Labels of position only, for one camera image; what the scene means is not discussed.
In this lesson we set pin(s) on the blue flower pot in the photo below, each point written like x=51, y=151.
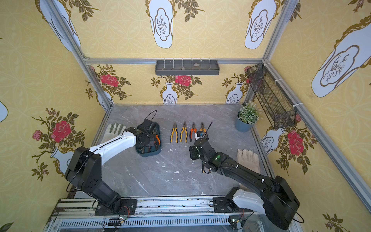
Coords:
x=241, y=126

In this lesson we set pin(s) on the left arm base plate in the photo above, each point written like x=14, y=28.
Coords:
x=127, y=206

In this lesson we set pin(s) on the green white artificial plant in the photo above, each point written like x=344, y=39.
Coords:
x=249, y=113

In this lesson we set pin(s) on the right work glove beige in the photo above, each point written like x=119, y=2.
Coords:
x=248, y=159

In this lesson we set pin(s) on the left work glove beige green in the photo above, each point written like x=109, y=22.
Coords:
x=112, y=131

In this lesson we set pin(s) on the aluminium front rail frame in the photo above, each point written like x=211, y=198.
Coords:
x=161, y=212

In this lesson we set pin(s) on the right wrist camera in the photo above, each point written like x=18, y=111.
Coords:
x=201, y=135

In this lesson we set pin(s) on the teal plastic storage box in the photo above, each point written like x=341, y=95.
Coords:
x=156, y=149

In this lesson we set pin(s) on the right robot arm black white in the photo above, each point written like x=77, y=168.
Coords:
x=277, y=200

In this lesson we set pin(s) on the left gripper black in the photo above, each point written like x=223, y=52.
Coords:
x=149, y=138

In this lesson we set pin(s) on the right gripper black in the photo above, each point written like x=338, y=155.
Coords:
x=200, y=138

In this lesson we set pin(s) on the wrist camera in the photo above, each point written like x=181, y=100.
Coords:
x=201, y=135
x=144, y=127

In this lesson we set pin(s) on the grey wall shelf tray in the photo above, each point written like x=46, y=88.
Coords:
x=187, y=67

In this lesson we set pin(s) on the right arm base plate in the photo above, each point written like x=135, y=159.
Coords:
x=226, y=205

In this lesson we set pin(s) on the black wire mesh basket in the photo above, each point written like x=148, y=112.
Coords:
x=276, y=105

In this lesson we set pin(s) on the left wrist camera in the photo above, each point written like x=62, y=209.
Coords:
x=144, y=127

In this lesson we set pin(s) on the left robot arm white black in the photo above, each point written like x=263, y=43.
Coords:
x=84, y=169

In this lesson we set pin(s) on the red orange black pliers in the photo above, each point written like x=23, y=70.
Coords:
x=193, y=132

